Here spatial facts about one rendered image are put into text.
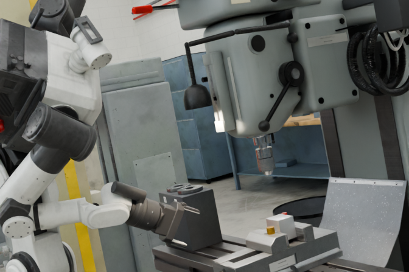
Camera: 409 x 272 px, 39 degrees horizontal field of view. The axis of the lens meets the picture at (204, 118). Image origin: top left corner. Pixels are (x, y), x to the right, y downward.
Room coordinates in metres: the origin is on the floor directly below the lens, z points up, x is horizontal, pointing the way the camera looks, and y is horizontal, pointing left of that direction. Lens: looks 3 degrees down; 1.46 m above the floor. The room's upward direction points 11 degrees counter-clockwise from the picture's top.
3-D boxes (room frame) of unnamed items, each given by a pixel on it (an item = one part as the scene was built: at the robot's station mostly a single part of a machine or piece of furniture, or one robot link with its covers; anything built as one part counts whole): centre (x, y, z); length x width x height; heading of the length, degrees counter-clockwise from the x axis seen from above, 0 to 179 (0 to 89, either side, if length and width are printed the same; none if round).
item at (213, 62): (1.56, -0.05, 1.45); 0.04 x 0.04 x 0.21; 31
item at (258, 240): (1.58, -0.10, 1.02); 0.12 x 0.06 x 0.04; 29
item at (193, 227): (2.07, 0.12, 1.03); 0.22 x 0.12 x 0.20; 26
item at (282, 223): (1.61, -0.15, 1.04); 0.06 x 0.05 x 0.06; 29
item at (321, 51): (1.72, -0.31, 1.47); 0.24 x 0.19 x 0.26; 31
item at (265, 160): (1.62, -0.15, 1.23); 0.05 x 0.05 x 0.06
